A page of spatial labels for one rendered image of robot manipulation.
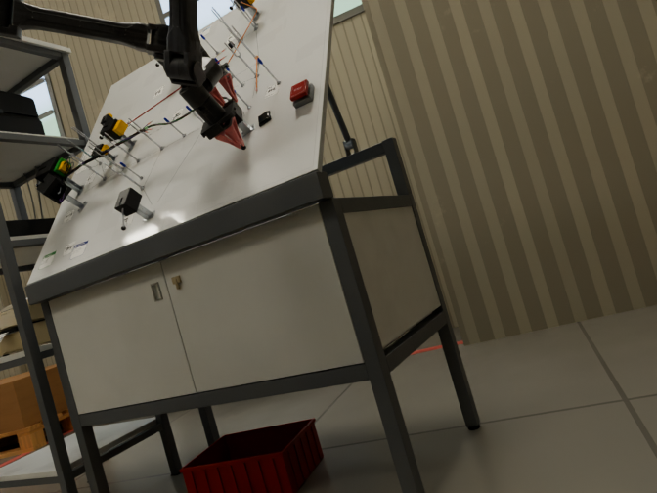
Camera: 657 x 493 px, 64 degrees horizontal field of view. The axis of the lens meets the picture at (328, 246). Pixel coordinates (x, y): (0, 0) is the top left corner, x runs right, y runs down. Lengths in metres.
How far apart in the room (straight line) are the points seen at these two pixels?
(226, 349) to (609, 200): 2.18
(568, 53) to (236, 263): 2.24
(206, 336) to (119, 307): 0.34
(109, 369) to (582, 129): 2.46
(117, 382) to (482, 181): 2.10
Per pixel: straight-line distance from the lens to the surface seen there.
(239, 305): 1.43
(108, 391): 1.88
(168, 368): 1.65
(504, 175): 3.02
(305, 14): 1.80
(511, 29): 3.17
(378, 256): 1.40
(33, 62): 2.68
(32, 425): 4.38
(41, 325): 2.19
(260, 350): 1.42
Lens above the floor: 0.65
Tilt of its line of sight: 2 degrees up
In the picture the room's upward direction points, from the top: 16 degrees counter-clockwise
